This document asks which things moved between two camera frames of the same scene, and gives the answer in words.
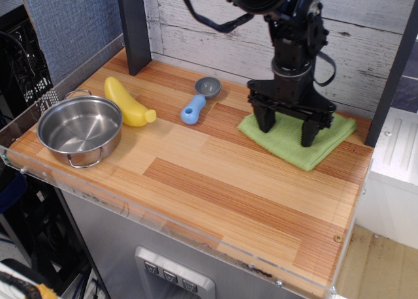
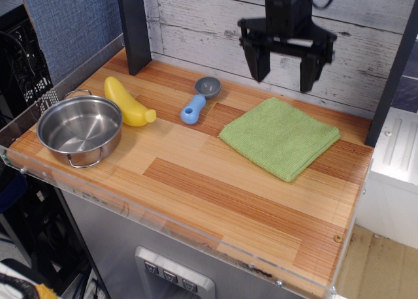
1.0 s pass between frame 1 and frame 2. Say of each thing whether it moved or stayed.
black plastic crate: stayed
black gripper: moved
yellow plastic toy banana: stayed
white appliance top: stayed
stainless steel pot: stayed
